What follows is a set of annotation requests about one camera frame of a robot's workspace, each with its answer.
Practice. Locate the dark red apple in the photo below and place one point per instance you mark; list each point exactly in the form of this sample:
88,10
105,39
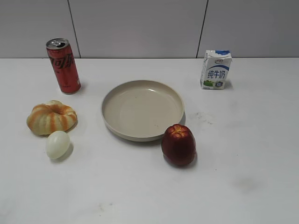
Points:
178,145

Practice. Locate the beige round plate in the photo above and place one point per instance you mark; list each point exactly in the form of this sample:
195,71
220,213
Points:
141,110

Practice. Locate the white egg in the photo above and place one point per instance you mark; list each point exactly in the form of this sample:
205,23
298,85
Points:
57,144

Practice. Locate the white blue milk carton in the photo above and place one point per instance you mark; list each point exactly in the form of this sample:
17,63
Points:
215,69

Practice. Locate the red cola can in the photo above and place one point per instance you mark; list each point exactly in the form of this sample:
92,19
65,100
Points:
63,63

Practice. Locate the orange striped round croissant bread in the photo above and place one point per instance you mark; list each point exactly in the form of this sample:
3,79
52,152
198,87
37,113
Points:
50,117

